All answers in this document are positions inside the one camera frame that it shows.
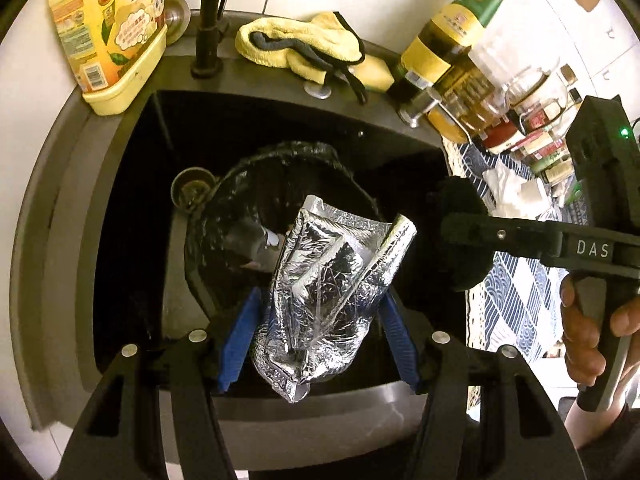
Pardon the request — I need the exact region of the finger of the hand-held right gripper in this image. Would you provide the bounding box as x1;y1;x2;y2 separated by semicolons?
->
430;175;568;293

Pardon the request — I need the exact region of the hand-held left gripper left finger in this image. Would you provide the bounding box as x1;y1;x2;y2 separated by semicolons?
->
54;287;263;480

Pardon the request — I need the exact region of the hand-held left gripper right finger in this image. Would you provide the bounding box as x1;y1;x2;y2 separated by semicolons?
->
382;292;583;480

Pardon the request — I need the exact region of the large silver foil bag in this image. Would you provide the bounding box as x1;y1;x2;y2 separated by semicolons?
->
251;194;417;403

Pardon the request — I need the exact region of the bin with black bag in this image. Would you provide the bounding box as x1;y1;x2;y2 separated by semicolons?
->
184;141;401;321

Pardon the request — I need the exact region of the person's right forearm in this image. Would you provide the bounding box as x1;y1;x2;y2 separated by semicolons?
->
564;392;640;480

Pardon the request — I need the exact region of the person's right hand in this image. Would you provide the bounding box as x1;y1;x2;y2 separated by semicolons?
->
560;275;640;397

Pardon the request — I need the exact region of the red label sauce bottle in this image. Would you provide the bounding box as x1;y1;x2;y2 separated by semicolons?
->
515;132;571;163

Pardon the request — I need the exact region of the blue checked tablecloth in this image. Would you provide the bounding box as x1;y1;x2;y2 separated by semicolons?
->
442;137;593;363

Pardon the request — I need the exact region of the dark soy sauce jug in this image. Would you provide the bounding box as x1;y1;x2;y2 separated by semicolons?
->
482;110;523;155

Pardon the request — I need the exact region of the clear cooking oil jug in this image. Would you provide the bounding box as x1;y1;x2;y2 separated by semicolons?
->
427;25;556;143

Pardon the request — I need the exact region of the metal soap dispenser pump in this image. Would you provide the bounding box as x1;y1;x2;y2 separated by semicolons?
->
397;72;446;128

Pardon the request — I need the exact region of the metal sink drain strainer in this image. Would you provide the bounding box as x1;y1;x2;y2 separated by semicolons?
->
171;167;216;211

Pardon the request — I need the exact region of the black kitchen sink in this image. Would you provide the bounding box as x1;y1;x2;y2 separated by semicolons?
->
92;89;468;401

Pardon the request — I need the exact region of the tall green label bottle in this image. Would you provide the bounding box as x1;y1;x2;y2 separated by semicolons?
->
387;0;516;106

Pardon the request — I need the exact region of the yellow sponge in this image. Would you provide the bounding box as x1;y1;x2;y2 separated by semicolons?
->
357;55;396;92

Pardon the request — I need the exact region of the yellow cleaning cloth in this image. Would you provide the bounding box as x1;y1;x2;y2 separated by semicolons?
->
235;10;368;103

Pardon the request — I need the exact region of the black faucet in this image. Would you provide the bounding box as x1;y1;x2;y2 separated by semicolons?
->
191;0;232;78

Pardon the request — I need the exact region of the round metal knob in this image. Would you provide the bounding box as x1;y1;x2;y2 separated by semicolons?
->
165;0;192;46

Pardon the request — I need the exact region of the yellow dish soap bottle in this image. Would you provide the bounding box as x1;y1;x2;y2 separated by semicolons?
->
48;0;168;117

